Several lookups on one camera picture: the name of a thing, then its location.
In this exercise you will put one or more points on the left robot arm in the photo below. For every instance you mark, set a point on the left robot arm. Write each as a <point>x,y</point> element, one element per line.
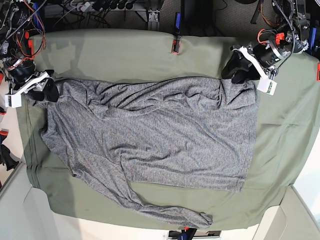
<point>262,61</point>

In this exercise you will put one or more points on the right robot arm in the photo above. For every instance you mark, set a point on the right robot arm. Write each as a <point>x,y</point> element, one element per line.
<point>22,37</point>

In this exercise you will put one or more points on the white power strip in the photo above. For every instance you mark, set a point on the white power strip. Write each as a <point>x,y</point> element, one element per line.
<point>83,7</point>

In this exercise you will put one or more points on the blue handled clamp top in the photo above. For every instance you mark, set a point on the blue handled clamp top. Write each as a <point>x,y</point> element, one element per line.
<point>176,42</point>

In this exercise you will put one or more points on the red black clamps left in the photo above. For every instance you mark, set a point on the red black clamps left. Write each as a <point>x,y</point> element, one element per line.
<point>3,76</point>

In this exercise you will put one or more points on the green table cloth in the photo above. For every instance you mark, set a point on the green table cloth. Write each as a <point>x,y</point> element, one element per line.
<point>287,125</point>

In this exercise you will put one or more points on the aluminium frame bracket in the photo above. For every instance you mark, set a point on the aluminium frame bracket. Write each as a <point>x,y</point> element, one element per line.
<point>153,20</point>

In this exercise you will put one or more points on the orange black clamp bottom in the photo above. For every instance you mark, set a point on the orange black clamp bottom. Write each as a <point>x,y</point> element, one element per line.
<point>187,233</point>

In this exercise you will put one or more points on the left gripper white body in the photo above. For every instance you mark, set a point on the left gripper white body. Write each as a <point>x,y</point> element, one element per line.
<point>266,84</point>

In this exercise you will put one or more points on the red clamp right edge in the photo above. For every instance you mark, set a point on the red clamp right edge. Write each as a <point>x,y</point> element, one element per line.
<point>318,72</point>

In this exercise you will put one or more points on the grey heathered T-shirt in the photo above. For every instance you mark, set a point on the grey heathered T-shirt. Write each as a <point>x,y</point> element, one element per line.
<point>192,132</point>

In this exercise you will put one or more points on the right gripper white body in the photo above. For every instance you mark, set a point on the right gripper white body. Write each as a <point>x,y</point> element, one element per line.
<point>13,98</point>

